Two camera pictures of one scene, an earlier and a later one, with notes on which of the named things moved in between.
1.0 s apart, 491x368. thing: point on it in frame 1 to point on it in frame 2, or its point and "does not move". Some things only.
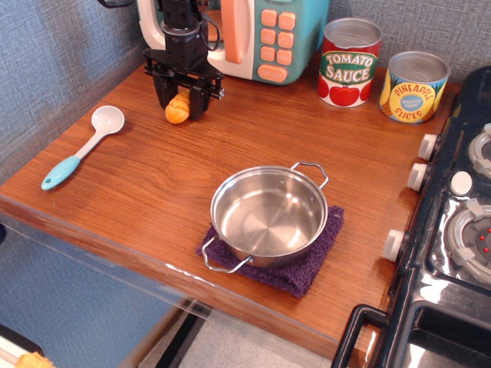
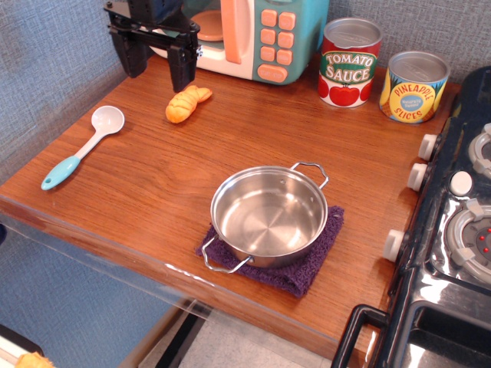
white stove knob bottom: [393, 244] does not move
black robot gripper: [182, 69] to [160, 21]
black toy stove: [440, 295] does not move
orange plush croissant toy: [177, 108] does not move
